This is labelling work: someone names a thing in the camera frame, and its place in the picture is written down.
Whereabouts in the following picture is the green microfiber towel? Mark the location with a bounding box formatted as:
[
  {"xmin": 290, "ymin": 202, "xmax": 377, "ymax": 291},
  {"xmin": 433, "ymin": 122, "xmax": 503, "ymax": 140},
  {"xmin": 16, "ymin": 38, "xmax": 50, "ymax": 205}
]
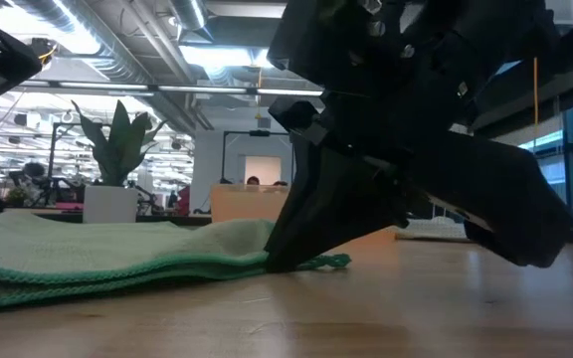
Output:
[{"xmin": 0, "ymin": 211, "xmax": 352, "ymax": 314}]

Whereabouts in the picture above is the yellow ceiling cord reel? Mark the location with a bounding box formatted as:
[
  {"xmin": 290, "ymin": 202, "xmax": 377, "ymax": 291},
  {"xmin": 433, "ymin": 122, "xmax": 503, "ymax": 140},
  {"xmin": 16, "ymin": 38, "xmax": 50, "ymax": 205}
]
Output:
[{"xmin": 30, "ymin": 37, "xmax": 59, "ymax": 66}]

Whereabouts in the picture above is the background black robot station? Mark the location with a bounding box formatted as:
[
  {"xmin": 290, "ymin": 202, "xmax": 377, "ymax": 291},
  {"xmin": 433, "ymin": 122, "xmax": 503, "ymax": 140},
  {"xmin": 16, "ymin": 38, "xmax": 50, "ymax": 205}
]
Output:
[{"xmin": 7, "ymin": 121, "xmax": 87, "ymax": 208}]

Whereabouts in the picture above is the small green plant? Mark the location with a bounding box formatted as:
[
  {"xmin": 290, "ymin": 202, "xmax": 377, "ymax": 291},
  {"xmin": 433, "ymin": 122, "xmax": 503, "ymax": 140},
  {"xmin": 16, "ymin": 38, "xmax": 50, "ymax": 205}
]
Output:
[{"xmin": 5, "ymin": 186, "xmax": 32, "ymax": 208}]

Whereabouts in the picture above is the snake plant in white pot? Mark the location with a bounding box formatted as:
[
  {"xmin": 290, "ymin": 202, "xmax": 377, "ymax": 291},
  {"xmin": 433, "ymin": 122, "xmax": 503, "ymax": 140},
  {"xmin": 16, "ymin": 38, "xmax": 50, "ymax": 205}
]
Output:
[{"xmin": 71, "ymin": 98, "xmax": 168, "ymax": 224}]

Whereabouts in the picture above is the silver ceiling duct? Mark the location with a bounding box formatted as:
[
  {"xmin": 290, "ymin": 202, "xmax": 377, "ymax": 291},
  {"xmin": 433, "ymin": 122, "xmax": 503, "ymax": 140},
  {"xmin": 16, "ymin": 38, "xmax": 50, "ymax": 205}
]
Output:
[{"xmin": 169, "ymin": 0, "xmax": 208, "ymax": 31}]

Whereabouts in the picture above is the long LED light bar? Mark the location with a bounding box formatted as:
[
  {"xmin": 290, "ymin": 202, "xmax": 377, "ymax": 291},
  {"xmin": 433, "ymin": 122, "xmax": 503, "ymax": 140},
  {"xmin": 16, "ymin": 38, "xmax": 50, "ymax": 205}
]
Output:
[{"xmin": 17, "ymin": 79, "xmax": 325, "ymax": 98}]

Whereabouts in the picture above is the grey waffle microfiber towel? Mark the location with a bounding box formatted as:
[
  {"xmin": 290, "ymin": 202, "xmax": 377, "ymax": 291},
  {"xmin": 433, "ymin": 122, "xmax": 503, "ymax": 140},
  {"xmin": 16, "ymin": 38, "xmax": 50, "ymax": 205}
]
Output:
[{"xmin": 393, "ymin": 218, "xmax": 470, "ymax": 241}]

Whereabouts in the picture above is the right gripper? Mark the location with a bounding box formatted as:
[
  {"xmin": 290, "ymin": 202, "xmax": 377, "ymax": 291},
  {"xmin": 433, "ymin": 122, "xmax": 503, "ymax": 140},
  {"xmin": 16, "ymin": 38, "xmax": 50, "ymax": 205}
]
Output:
[{"xmin": 265, "ymin": 0, "xmax": 496, "ymax": 273}]

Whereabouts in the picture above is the background black rig frame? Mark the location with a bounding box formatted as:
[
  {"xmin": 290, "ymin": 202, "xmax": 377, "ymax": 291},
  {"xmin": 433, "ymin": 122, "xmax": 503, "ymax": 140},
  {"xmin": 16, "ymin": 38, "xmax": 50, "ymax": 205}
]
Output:
[{"xmin": 222, "ymin": 129, "xmax": 296, "ymax": 185}]

